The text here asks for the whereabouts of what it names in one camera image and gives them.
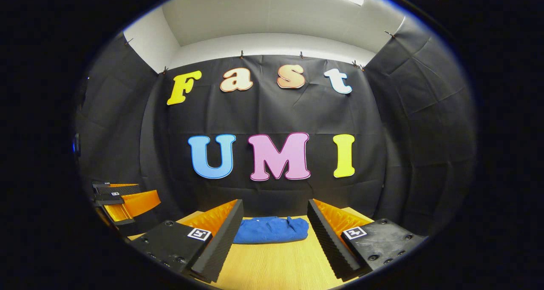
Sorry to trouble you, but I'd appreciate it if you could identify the row of black backdrop clips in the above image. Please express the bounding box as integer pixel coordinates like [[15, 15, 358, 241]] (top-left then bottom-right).
[[123, 30, 398, 74]]

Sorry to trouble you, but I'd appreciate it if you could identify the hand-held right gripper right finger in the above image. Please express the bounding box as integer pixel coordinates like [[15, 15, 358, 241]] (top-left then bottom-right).
[[307, 199, 428, 282]]

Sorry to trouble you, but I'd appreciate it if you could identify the blue button-up shirt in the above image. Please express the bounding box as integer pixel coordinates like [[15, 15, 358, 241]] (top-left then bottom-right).
[[233, 216, 310, 245]]

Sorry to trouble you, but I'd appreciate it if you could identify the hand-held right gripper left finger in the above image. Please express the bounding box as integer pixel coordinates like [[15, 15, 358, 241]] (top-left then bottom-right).
[[127, 199, 245, 283]]

